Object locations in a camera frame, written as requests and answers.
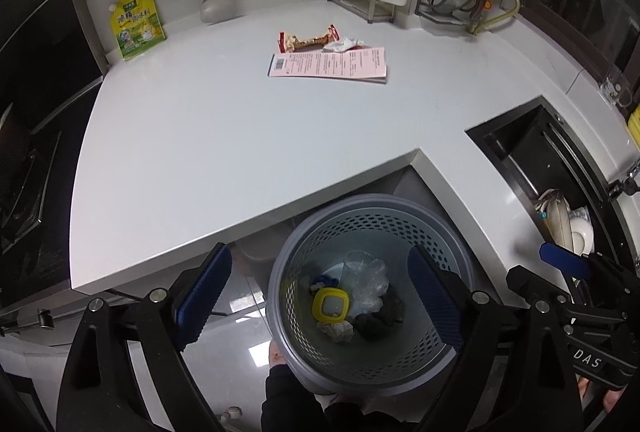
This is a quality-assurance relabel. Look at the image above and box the yellow plastic lid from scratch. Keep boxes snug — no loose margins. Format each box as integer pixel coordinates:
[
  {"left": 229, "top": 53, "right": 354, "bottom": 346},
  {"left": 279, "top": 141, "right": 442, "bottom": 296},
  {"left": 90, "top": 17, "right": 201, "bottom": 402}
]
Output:
[{"left": 312, "top": 288, "right": 351, "bottom": 323}]

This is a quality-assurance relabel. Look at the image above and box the dark cloth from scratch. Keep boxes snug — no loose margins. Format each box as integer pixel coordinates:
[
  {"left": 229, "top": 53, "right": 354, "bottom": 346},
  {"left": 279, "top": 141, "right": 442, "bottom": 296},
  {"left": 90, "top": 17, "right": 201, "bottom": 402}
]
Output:
[{"left": 352, "top": 294, "right": 407, "bottom": 343}]

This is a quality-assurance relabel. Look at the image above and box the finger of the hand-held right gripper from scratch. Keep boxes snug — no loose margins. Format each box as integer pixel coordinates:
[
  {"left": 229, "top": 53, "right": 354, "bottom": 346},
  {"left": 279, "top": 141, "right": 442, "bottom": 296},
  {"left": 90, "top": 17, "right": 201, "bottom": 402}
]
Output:
[
  {"left": 506, "top": 264, "right": 581, "bottom": 311},
  {"left": 539, "top": 242, "right": 640, "bottom": 313}
]

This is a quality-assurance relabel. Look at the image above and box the clear plastic packaging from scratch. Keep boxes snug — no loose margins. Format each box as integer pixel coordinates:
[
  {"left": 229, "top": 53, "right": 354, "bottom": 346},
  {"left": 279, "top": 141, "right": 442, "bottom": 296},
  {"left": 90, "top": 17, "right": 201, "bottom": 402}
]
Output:
[{"left": 352, "top": 259, "right": 390, "bottom": 315}]

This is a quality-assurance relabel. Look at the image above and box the black kitchen sink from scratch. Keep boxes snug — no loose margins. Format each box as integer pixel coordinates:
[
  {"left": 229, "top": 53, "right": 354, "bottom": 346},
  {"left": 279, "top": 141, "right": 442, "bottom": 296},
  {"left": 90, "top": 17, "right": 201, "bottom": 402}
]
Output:
[{"left": 464, "top": 96, "right": 640, "bottom": 303}]

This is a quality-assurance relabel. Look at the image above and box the grey perforated waste basket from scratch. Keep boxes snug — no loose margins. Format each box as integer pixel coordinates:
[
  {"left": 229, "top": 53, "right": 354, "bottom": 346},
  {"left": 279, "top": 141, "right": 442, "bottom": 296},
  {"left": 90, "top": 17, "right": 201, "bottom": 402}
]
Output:
[{"left": 266, "top": 194, "right": 488, "bottom": 395}]

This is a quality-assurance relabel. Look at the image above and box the clear drinking glass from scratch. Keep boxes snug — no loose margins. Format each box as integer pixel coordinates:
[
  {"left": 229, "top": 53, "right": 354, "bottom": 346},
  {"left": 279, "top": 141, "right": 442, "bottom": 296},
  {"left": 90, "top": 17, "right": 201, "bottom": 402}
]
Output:
[{"left": 600, "top": 69, "right": 636, "bottom": 110}]

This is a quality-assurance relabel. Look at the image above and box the metal faucet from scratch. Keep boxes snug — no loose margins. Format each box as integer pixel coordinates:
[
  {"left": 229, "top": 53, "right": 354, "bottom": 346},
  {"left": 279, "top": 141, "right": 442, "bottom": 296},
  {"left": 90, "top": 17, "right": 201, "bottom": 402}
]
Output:
[{"left": 605, "top": 157, "right": 640, "bottom": 200}]

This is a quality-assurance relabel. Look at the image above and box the pink paper sheet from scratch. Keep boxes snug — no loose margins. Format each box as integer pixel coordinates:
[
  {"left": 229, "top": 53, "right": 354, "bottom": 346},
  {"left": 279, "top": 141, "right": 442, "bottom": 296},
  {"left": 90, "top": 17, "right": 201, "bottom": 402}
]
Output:
[{"left": 267, "top": 46, "right": 388, "bottom": 85}]

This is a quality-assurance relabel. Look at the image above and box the paper ball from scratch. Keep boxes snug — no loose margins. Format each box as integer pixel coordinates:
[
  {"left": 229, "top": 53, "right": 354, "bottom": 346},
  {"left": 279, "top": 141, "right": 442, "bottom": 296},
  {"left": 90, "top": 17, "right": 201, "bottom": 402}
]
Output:
[{"left": 320, "top": 319, "right": 355, "bottom": 344}]

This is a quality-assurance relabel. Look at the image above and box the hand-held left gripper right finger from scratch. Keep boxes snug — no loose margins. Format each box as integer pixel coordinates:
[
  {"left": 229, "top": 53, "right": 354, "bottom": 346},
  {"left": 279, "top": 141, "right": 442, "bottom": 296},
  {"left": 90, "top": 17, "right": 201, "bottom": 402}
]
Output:
[{"left": 406, "top": 244, "right": 591, "bottom": 432}]

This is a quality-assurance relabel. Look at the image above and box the person's right hand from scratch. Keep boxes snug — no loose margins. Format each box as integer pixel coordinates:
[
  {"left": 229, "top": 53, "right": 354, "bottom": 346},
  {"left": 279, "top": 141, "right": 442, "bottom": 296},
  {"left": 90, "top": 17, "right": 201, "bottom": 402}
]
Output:
[{"left": 602, "top": 389, "right": 628, "bottom": 415}]

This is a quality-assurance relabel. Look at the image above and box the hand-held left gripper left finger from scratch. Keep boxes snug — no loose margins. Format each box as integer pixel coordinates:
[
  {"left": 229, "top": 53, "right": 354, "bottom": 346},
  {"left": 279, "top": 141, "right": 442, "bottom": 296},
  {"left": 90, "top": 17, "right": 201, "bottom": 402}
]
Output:
[{"left": 56, "top": 242, "right": 233, "bottom": 432}]

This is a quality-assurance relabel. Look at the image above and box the yellow gas hose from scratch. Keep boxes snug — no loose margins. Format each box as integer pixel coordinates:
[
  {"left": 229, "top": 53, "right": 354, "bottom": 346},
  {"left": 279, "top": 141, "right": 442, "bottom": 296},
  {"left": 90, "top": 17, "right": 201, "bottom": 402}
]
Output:
[{"left": 467, "top": 0, "right": 521, "bottom": 35}]

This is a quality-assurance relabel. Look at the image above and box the plain white bowl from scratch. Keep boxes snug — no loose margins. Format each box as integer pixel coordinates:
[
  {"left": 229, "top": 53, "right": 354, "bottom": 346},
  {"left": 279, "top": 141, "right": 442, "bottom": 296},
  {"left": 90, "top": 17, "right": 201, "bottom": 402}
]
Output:
[{"left": 567, "top": 224, "right": 596, "bottom": 258}]

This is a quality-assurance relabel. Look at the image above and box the cream plate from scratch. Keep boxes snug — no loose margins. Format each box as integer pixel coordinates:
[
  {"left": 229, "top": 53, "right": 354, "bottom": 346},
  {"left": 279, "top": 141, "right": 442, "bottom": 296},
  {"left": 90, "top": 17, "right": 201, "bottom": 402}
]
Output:
[{"left": 542, "top": 189, "right": 576, "bottom": 250}]

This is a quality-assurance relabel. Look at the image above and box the red and white snack wrapper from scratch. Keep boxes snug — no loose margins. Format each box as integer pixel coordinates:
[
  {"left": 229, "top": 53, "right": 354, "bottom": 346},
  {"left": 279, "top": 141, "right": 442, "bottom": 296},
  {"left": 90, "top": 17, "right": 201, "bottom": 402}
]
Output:
[{"left": 278, "top": 24, "right": 341, "bottom": 54}]

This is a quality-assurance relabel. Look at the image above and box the yellow seasoning pouch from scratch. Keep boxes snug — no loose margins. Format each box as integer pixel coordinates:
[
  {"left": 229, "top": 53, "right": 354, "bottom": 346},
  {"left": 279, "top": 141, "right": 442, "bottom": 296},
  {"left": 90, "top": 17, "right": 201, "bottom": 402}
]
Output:
[{"left": 109, "top": 0, "right": 167, "bottom": 61}]

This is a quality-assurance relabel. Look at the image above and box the metal cabinet handle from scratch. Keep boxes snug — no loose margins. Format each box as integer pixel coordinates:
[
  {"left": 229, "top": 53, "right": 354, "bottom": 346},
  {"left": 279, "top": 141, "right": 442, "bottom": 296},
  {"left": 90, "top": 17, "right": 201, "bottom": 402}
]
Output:
[{"left": 0, "top": 307, "right": 56, "bottom": 338}]

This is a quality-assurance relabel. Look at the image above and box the clear plastic cup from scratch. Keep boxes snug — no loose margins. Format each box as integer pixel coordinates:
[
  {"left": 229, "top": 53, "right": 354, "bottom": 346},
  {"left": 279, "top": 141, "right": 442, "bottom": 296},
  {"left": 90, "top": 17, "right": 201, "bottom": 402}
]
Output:
[{"left": 340, "top": 250, "right": 373, "bottom": 293}]

